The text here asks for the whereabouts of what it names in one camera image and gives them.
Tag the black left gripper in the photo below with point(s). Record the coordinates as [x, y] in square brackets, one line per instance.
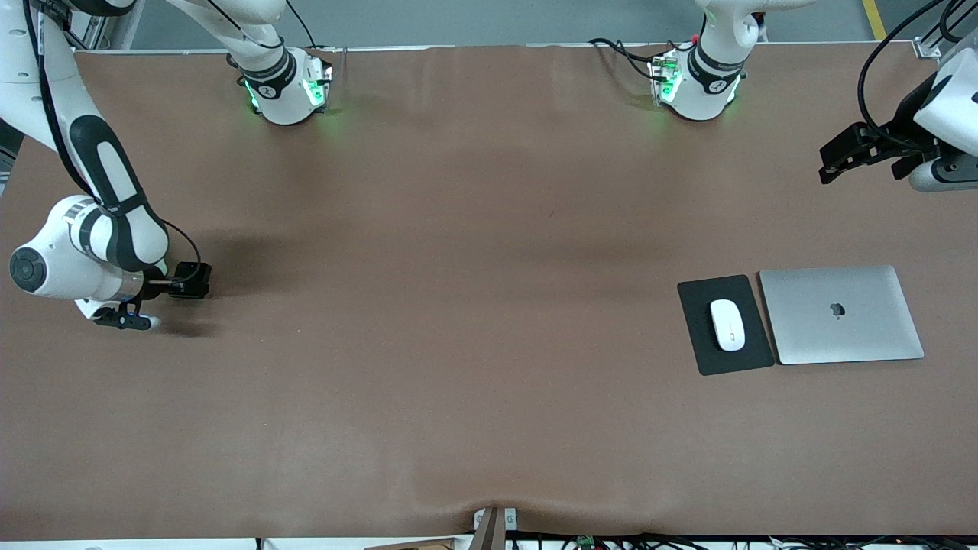
[901, 131]

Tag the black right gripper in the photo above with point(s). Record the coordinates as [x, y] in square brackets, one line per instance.
[162, 284]

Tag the black flip phone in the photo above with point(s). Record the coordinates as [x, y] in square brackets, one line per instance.
[195, 267]

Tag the white computer mouse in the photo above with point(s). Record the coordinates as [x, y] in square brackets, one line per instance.
[727, 325]

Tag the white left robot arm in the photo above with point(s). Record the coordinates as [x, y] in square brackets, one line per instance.
[699, 103]

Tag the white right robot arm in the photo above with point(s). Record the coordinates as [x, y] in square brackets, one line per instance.
[53, 263]

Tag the dark grey mouse pad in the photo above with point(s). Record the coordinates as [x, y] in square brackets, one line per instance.
[691, 336]

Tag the silver closed laptop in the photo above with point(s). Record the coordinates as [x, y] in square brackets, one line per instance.
[840, 315]

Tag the large table cover sheet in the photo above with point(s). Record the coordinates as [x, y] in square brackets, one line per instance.
[458, 382]

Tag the small green circuit board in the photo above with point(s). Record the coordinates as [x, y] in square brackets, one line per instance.
[586, 542]

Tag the aluminium frame extrusion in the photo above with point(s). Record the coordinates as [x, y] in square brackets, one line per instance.
[95, 30]
[928, 50]

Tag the grey metal clamp bracket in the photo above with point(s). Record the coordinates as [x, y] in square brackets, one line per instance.
[479, 519]

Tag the brown mount post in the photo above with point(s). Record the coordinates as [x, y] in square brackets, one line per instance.
[490, 535]

